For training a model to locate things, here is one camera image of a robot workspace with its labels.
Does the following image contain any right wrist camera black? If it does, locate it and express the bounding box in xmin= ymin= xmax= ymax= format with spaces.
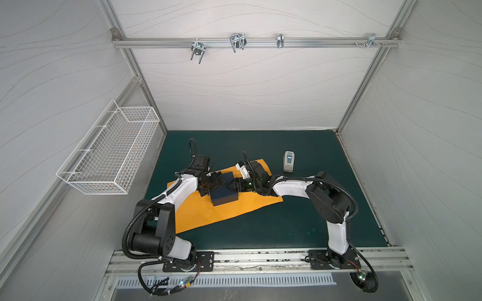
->
xmin=236 ymin=151 xmax=271 ymax=186

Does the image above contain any dark blue gift box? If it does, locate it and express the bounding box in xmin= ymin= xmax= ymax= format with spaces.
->
xmin=210 ymin=172 xmax=238 ymax=206

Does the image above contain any metal u-bolt clamp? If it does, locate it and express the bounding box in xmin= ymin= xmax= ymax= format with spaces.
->
xmin=190 ymin=41 xmax=206 ymax=64
xmin=229 ymin=33 xmax=247 ymax=53

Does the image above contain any left black cable bundle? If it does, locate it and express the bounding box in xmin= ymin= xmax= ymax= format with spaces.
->
xmin=137 ymin=259 xmax=202 ymax=297

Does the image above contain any right black cable coil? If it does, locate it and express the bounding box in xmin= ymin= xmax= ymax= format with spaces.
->
xmin=349 ymin=244 xmax=379 ymax=293

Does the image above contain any green table mat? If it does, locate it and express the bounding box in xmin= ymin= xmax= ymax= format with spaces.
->
xmin=146 ymin=130 xmax=387 ymax=250

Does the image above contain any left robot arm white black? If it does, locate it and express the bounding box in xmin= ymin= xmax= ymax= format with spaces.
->
xmin=121 ymin=172 xmax=224 ymax=262

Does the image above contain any white wire basket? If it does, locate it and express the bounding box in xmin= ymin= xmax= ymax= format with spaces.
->
xmin=56 ymin=100 xmax=160 ymax=195

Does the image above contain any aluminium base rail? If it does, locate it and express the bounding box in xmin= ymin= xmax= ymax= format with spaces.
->
xmin=105 ymin=247 xmax=415 ymax=276

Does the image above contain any aluminium cross rail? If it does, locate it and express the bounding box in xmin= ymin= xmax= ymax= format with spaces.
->
xmin=113 ymin=36 xmax=402 ymax=49

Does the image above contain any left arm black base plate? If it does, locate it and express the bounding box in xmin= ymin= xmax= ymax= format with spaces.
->
xmin=163 ymin=252 xmax=214 ymax=273

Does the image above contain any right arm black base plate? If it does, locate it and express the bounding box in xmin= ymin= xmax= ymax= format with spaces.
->
xmin=304 ymin=248 xmax=361 ymax=270

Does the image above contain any white vent strip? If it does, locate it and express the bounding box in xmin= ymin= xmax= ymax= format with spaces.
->
xmin=115 ymin=272 xmax=337 ymax=289

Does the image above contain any orange wrapping paper sheet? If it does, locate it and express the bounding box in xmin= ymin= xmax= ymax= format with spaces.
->
xmin=158 ymin=167 xmax=283 ymax=234

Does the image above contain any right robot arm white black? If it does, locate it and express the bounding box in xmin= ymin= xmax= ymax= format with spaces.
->
xmin=228 ymin=172 xmax=358 ymax=269

